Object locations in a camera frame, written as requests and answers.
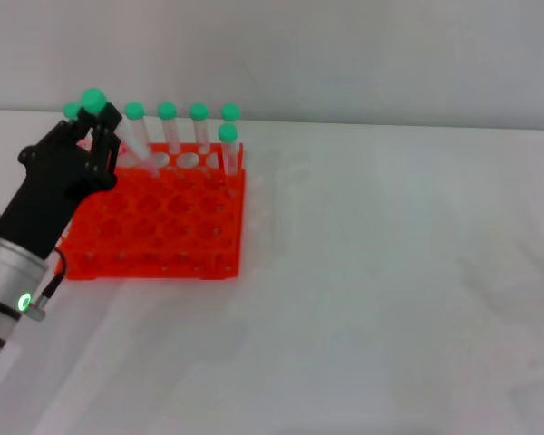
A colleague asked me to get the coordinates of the orange plastic test tube rack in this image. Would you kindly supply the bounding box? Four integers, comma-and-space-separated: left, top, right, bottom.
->
56, 142, 247, 281

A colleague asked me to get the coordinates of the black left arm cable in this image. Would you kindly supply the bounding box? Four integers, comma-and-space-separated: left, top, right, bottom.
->
37, 247, 69, 310

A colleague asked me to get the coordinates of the white labelled green capped tube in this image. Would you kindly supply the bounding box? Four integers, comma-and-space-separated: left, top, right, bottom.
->
80, 87, 160, 179

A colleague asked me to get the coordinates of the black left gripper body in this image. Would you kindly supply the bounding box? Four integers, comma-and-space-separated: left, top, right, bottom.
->
0, 129, 119, 264

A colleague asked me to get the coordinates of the silver left arm cable connector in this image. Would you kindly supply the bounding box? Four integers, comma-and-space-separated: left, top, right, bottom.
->
28, 294, 49, 324

